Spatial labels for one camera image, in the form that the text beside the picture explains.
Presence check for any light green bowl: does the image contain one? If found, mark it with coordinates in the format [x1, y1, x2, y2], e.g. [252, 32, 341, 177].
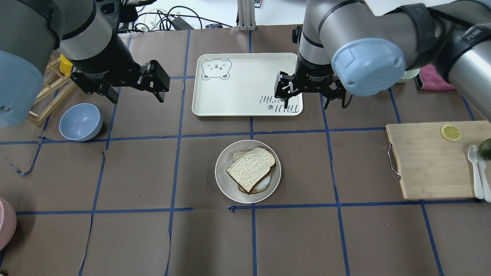
[397, 69, 420, 83]

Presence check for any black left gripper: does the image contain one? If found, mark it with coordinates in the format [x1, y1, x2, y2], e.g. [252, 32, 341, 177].
[70, 60, 170, 103]

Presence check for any avocado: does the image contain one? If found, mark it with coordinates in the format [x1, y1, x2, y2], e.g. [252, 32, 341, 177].
[478, 138, 491, 160]

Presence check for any cream bear tray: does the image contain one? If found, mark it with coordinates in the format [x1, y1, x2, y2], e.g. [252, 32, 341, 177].
[192, 53, 303, 117]

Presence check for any fried egg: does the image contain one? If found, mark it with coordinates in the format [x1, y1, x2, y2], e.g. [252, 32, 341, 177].
[253, 175, 271, 193]

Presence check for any blue bowl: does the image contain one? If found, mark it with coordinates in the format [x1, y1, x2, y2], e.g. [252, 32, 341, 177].
[59, 103, 103, 142]

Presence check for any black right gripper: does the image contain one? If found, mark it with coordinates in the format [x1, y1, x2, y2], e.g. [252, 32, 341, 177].
[275, 57, 353, 110]

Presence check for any pink bowl with ice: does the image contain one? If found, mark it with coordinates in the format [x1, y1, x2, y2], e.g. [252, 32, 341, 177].
[0, 198, 17, 250]

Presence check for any pink cloth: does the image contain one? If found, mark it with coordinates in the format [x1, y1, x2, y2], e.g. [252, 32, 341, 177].
[415, 64, 455, 91]

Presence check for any white plastic fork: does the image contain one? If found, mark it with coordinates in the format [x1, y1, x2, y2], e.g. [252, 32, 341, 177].
[468, 145, 484, 199]

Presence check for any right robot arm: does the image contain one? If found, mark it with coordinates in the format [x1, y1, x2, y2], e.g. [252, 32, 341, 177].
[275, 0, 491, 120]

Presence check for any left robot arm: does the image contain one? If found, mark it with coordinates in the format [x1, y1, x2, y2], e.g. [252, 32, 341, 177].
[0, 0, 170, 127]

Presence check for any aluminium frame post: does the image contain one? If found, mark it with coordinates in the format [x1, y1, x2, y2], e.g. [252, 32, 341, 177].
[237, 0, 257, 31]

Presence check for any yellow mug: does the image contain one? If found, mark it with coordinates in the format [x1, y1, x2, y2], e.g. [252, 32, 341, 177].
[59, 54, 72, 77]

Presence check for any white plastic knife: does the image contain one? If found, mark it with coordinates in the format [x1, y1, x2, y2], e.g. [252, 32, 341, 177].
[472, 145, 491, 203]

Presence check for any lemon slice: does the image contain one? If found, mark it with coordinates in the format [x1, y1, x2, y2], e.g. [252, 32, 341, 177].
[440, 124, 462, 142]

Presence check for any wooden mug rack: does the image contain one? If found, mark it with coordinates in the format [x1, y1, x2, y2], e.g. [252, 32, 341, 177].
[27, 53, 78, 127]

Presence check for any wooden cutting board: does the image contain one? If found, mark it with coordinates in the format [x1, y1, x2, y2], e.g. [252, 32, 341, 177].
[386, 121, 491, 200]

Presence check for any cream round plate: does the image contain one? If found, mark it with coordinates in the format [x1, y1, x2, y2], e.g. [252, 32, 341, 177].
[214, 140, 282, 203]

